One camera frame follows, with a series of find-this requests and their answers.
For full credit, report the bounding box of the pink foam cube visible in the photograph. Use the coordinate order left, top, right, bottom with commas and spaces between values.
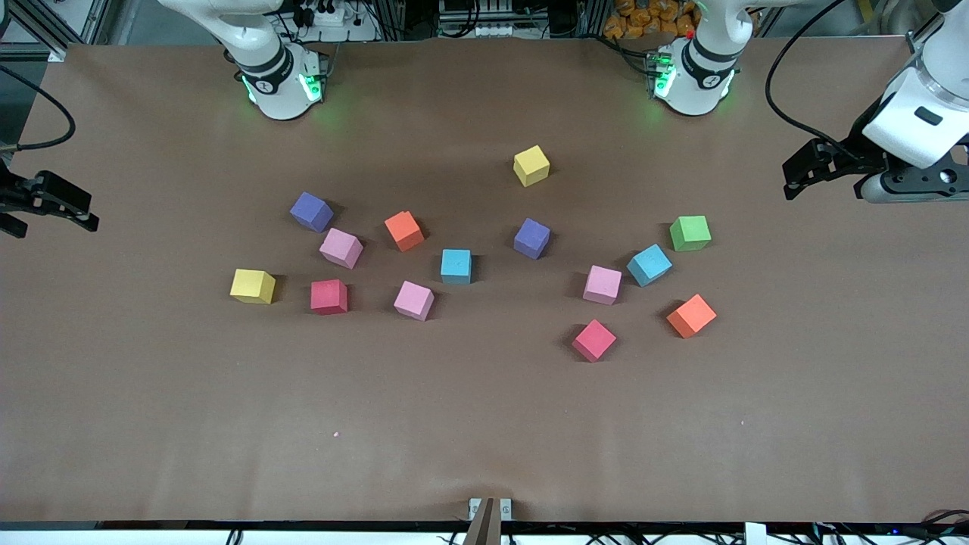
319, 228, 364, 270
583, 265, 623, 306
394, 281, 436, 322

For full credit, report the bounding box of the yellow foam cube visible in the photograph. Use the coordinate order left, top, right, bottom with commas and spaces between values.
230, 269, 277, 305
513, 145, 551, 188

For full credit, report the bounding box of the purple foam cube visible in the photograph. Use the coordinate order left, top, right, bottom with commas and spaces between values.
290, 192, 335, 233
513, 218, 552, 260

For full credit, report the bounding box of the red foam cube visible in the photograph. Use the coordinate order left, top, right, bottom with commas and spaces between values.
310, 279, 349, 316
572, 319, 618, 363

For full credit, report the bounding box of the blue foam cube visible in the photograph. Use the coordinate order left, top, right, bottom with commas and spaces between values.
441, 249, 472, 285
627, 244, 674, 288

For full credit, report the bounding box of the green foam cube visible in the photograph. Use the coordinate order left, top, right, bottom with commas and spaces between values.
669, 215, 712, 252

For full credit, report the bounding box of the orange foam cube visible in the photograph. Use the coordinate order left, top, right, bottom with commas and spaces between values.
384, 210, 425, 253
666, 294, 718, 339

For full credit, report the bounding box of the orange snack bag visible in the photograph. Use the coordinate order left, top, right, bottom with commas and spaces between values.
603, 0, 701, 40

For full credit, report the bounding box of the white power strip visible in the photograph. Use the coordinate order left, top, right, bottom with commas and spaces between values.
291, 0, 379, 42

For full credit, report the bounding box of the grey electronics unit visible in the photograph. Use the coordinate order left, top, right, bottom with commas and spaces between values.
438, 0, 531, 39

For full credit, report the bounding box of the brown paper table cover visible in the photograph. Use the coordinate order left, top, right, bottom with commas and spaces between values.
0, 34, 969, 525

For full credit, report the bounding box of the black camera cable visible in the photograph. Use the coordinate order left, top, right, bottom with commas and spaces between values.
765, 0, 860, 160
0, 64, 77, 152

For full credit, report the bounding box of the aluminium frame profile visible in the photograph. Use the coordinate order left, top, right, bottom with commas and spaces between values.
8, 0, 114, 61

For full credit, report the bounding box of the metal clamp bracket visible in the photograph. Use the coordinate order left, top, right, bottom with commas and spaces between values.
463, 497, 513, 545

